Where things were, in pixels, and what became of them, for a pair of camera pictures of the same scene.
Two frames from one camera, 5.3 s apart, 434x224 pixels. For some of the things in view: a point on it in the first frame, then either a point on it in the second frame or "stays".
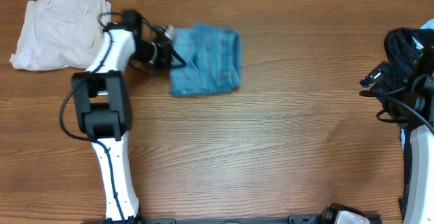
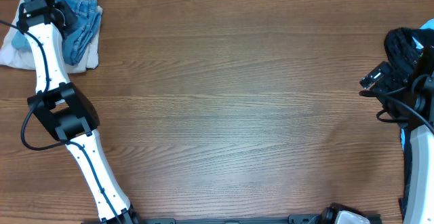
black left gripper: x=168 y=53 -> x=69 y=17
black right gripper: x=389 y=76 stays
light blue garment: x=429 y=24 stays
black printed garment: x=401 y=45 stays
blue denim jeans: x=213 y=55 -> x=77 y=39
